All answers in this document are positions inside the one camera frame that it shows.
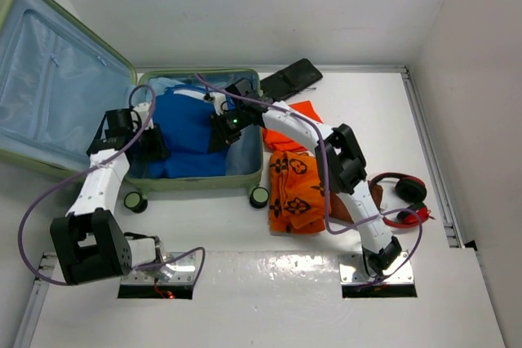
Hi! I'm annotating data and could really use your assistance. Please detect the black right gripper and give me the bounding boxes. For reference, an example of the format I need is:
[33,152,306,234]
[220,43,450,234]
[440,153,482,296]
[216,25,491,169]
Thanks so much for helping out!
[210,105,250,152]

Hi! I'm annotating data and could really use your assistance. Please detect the blue garment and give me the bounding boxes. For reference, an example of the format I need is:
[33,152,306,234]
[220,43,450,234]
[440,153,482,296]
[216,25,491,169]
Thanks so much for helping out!
[148,84,228,179]

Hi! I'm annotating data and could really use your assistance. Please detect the plain orange cloth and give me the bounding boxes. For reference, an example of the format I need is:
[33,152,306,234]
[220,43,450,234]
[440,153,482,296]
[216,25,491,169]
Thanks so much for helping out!
[263,100,322,153]

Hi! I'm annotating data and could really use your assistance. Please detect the light blue cloth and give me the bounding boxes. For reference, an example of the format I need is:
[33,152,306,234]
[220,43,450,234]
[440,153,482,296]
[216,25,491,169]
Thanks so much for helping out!
[148,77,187,96]

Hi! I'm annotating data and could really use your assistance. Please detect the black pouch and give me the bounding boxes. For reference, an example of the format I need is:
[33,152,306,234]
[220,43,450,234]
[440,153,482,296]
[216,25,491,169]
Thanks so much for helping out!
[260,58,323,101]

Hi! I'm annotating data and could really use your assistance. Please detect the orange black patterned blanket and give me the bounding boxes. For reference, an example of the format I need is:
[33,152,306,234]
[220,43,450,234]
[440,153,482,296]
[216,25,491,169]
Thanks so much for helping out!
[268,151,325,236]

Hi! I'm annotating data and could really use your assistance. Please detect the green hard-shell suitcase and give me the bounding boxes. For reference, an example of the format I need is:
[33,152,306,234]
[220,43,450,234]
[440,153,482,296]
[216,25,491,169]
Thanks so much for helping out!
[0,0,271,214]

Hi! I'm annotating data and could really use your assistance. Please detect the brown towel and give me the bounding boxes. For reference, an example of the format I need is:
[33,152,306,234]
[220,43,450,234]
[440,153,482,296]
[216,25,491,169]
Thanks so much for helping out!
[328,183,384,225]

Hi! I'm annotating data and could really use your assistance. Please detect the red black headphones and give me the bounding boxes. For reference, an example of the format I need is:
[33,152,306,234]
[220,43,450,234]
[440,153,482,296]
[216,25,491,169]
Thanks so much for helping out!
[369,172,432,229]

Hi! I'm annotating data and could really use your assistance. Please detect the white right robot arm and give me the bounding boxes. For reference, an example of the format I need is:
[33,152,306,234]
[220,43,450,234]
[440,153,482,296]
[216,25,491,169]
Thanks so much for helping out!
[203,78,402,284]

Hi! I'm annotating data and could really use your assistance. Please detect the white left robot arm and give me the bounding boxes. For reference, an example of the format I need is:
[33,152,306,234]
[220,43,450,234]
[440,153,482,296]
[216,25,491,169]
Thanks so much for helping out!
[50,103,168,285]

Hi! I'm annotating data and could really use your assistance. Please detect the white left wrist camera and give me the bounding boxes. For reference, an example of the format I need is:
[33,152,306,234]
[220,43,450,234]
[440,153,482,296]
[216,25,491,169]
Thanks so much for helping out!
[130,103,154,131]

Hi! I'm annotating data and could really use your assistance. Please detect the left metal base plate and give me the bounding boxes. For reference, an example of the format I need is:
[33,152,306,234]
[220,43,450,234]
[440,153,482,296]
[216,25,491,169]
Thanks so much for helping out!
[120,252,197,286]

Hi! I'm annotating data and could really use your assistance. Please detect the metal base plate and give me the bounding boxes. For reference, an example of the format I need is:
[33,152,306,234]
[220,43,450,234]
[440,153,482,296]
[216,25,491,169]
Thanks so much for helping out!
[338,251,414,287]
[120,252,197,286]

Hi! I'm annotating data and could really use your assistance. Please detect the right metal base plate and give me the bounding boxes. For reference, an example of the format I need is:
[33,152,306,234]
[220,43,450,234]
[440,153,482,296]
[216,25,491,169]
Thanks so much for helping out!
[338,251,414,287]

